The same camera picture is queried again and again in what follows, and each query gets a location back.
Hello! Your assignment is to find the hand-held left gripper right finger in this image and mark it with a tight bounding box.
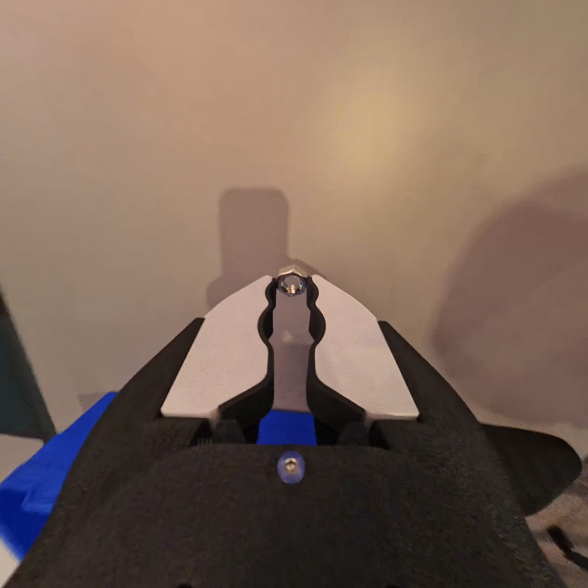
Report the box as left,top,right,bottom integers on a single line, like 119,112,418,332
307,275,420,421

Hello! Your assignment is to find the blue plastic tray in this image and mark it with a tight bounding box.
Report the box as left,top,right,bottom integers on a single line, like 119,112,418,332
0,391,318,561

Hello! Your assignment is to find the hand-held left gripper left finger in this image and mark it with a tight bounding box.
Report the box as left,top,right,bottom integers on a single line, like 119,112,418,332
160,276,276,420

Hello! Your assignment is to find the silver hex nut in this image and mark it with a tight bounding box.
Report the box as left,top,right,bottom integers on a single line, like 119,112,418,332
277,264,307,298

